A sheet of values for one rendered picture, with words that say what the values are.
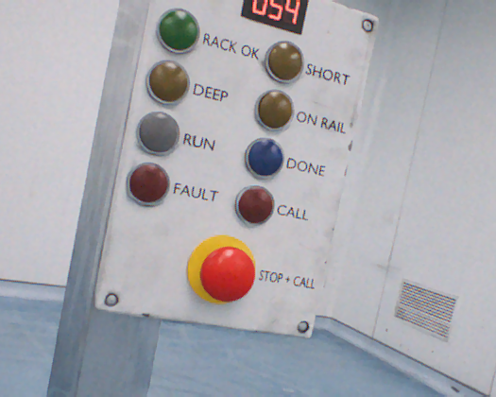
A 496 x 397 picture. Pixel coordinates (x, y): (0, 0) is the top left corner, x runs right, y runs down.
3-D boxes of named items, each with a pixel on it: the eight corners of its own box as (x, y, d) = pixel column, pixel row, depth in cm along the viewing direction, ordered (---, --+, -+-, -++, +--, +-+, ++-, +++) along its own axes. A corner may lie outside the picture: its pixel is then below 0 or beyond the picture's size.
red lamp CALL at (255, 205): (270, 227, 45) (278, 191, 45) (235, 220, 44) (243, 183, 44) (267, 226, 46) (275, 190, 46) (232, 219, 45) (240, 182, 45)
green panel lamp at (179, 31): (195, 54, 42) (203, 15, 42) (155, 43, 41) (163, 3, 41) (193, 56, 43) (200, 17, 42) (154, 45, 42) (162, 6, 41)
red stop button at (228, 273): (251, 307, 43) (263, 253, 43) (197, 300, 42) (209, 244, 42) (236, 294, 48) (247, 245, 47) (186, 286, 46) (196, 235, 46)
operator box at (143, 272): (312, 340, 49) (381, 16, 47) (94, 312, 43) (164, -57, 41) (287, 321, 54) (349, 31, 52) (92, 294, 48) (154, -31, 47)
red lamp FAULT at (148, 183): (164, 207, 43) (172, 168, 42) (126, 199, 42) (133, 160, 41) (163, 206, 43) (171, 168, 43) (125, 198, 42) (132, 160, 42)
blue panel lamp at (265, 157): (281, 180, 45) (288, 143, 45) (246, 172, 44) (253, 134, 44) (277, 180, 46) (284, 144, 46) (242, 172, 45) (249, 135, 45)
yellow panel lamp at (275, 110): (290, 132, 45) (298, 95, 45) (255, 123, 44) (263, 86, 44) (286, 132, 46) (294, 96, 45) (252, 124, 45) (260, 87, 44)
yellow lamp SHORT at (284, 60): (300, 84, 45) (308, 47, 44) (265, 74, 44) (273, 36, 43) (297, 85, 45) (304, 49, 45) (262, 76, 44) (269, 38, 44)
